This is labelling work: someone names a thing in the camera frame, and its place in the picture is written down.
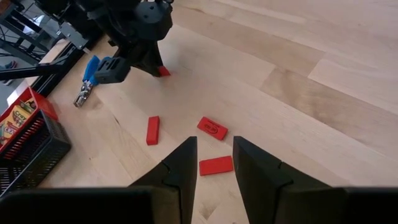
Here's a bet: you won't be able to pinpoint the red eraser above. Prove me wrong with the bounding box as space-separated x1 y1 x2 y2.
198 155 234 177
197 116 229 141
146 115 161 146
157 65 172 77

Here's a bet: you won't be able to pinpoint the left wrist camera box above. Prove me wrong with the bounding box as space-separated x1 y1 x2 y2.
93 56 132 85

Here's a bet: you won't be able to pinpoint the black mesh basket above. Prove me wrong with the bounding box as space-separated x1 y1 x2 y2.
0 110 73 197

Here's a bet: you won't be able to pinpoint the blue-handled pliers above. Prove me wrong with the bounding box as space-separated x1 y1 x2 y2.
73 55 102 108

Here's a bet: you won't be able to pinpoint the yellow green crayon box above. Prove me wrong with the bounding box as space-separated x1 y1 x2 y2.
7 97 39 131
0 123 19 147

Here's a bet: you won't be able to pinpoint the small red plastic basket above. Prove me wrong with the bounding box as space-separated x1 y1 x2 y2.
0 86 59 154

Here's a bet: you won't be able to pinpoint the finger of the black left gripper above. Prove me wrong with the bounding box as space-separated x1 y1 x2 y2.
149 39 163 77
119 43 153 75

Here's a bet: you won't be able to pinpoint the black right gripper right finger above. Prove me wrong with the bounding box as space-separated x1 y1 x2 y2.
233 136 336 224

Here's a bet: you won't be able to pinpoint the silver metal bracket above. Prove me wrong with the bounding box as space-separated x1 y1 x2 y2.
58 21 90 50

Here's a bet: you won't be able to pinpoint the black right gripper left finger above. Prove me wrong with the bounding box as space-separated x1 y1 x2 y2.
129 136 198 224

